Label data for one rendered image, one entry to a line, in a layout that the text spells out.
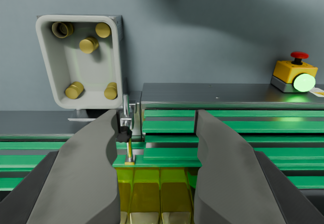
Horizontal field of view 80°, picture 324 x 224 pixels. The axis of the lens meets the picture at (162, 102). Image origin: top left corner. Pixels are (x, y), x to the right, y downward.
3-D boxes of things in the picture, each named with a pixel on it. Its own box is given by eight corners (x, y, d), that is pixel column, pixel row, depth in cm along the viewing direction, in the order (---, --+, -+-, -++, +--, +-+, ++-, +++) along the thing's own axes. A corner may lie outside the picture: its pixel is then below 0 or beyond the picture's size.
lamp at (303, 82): (289, 88, 51) (296, 93, 49) (295, 72, 49) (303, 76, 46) (306, 88, 51) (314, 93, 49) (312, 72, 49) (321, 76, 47)
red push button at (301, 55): (293, 67, 50) (297, 54, 49) (284, 63, 54) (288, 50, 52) (308, 67, 50) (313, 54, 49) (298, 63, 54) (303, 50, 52)
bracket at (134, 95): (130, 121, 56) (127, 136, 50) (128, 90, 52) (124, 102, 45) (142, 121, 56) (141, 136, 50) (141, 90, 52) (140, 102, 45)
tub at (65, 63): (69, 95, 58) (56, 109, 51) (51, 13, 48) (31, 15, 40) (128, 95, 59) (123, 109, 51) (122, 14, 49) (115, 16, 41)
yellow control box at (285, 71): (269, 83, 58) (283, 93, 52) (276, 58, 55) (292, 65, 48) (291, 83, 58) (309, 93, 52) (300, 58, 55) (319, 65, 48)
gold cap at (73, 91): (79, 79, 55) (74, 85, 51) (86, 90, 56) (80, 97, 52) (68, 83, 55) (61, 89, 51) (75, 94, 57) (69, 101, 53)
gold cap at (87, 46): (83, 36, 49) (77, 39, 45) (97, 35, 49) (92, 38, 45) (86, 50, 51) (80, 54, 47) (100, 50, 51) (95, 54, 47)
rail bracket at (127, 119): (128, 141, 50) (119, 180, 39) (123, 80, 43) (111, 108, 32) (139, 141, 51) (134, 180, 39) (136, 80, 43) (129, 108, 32)
